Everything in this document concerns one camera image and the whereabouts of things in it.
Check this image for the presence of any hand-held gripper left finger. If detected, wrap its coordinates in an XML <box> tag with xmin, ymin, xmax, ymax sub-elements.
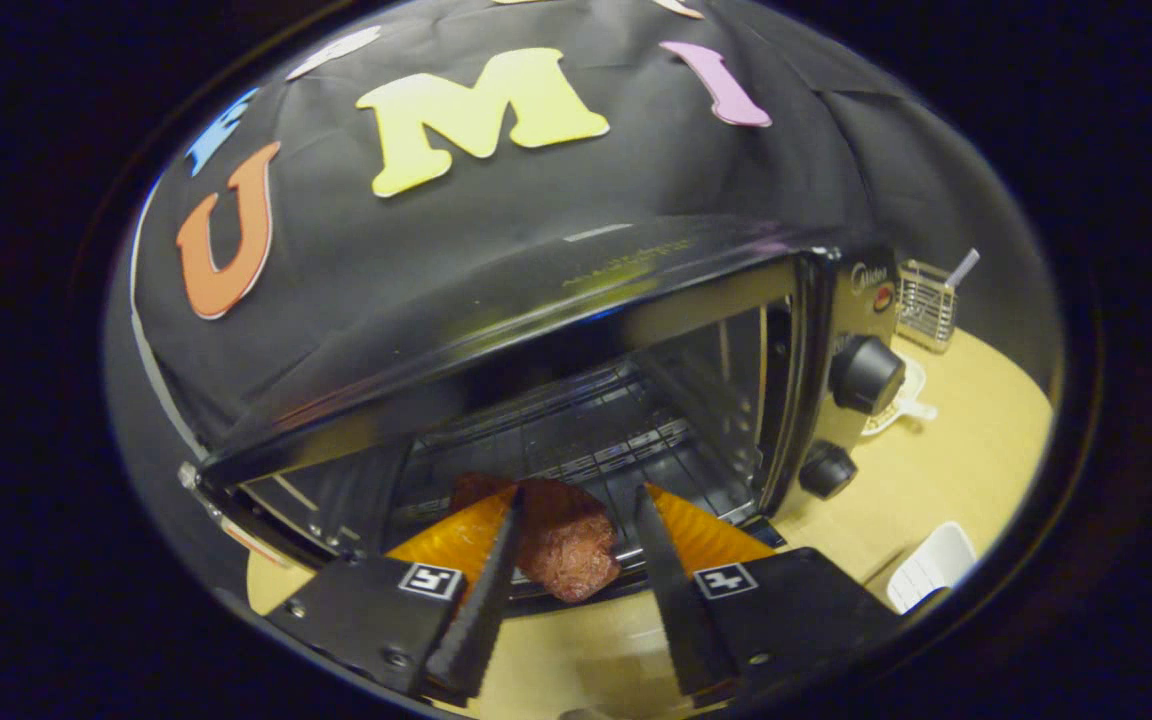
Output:
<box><xmin>266</xmin><ymin>487</ymin><xmax>525</xmax><ymax>701</ymax></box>

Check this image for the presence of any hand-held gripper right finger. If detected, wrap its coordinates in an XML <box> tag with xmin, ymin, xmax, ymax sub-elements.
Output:
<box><xmin>633</xmin><ymin>483</ymin><xmax>902</xmax><ymax>701</ymax></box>

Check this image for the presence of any brown meat piece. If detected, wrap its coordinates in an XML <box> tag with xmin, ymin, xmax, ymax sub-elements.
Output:
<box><xmin>451</xmin><ymin>473</ymin><xmax>623</xmax><ymax>603</ymax></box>

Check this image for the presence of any black toaster oven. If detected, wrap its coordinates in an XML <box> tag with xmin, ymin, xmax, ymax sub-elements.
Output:
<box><xmin>178</xmin><ymin>225</ymin><xmax>907</xmax><ymax>611</ymax></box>

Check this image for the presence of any white rectangular tray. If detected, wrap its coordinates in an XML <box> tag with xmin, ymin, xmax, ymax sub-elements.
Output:
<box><xmin>886</xmin><ymin>521</ymin><xmax>979</xmax><ymax>614</ymax></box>

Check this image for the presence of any white divided dish with grains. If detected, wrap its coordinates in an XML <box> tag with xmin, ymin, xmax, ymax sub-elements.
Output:
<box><xmin>861</xmin><ymin>350</ymin><xmax>937</xmax><ymax>438</ymax></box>

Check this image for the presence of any wire mesh holder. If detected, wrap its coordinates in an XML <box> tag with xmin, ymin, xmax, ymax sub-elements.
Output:
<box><xmin>896</xmin><ymin>259</ymin><xmax>959</xmax><ymax>353</ymax></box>

